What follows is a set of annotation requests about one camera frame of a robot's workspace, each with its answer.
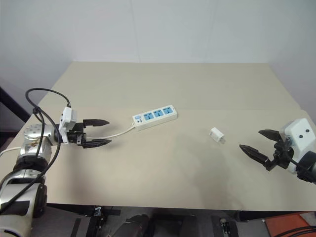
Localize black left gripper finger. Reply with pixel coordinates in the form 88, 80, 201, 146
82, 138, 113, 149
83, 118, 111, 128

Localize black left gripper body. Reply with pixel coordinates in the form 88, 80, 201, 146
66, 122, 87, 148

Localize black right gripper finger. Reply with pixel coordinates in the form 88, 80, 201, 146
239, 144, 272, 166
258, 129, 283, 143

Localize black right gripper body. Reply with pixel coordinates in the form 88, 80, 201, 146
265, 134, 297, 172

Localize white plug adapter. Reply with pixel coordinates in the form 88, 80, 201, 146
209, 127, 227, 145

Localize white power strip blue sockets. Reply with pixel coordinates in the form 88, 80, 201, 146
132, 105, 179, 131

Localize dark rounded shape under table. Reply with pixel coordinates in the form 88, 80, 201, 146
112, 214, 151, 237

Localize white power cable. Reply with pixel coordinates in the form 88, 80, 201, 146
0, 123, 136, 158

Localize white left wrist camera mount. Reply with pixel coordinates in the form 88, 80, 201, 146
58, 106, 78, 144

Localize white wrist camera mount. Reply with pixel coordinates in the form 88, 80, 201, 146
58, 106, 78, 144
280, 118, 316, 175

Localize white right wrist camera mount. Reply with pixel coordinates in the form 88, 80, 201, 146
280, 118, 316, 175

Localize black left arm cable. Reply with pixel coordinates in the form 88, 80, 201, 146
0, 88, 73, 215

